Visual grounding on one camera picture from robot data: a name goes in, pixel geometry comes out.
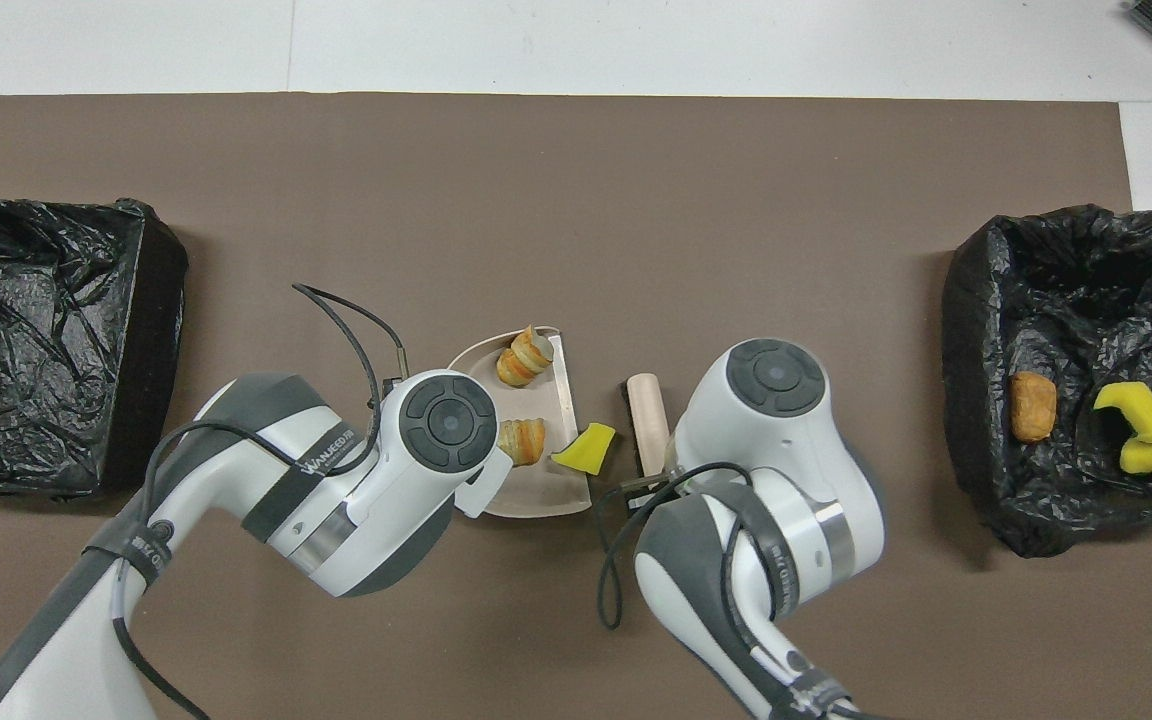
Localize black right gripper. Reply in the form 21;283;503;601
620;468;685;509

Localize beige hand brush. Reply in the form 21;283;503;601
620;373;672;479

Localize yellow sponge wedge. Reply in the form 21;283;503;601
551;422;617;475

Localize beige plastic dustpan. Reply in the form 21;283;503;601
447;324;594;519

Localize brown bread roll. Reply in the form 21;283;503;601
1010;372;1058;443

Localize notched yellow sponge piece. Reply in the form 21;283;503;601
1094;382;1152;447

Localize black bag lined bin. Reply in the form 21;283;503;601
0;197;189;499
941;204;1152;558

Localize large brown table mat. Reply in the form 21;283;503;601
0;93;1152;720

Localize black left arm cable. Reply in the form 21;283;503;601
111;283;412;720

